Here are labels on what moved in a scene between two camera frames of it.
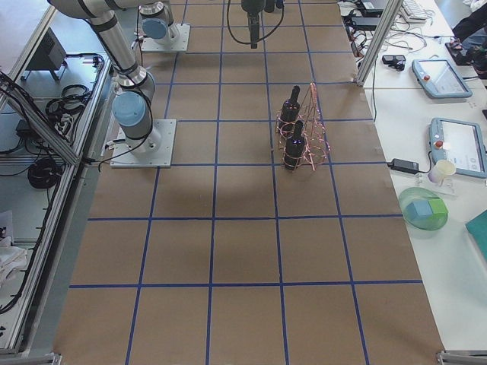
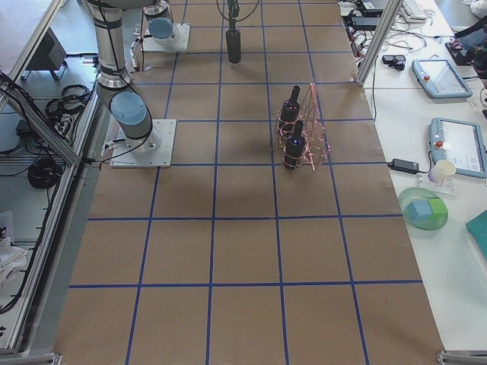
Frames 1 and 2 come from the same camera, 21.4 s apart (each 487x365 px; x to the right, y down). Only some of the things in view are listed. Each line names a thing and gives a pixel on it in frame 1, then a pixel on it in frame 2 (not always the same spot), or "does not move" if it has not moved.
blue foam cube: x=418 y=209 does not move
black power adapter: x=403 y=166 does not move
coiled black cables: x=43 y=173 does not move
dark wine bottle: x=253 y=7 to x=233 y=39
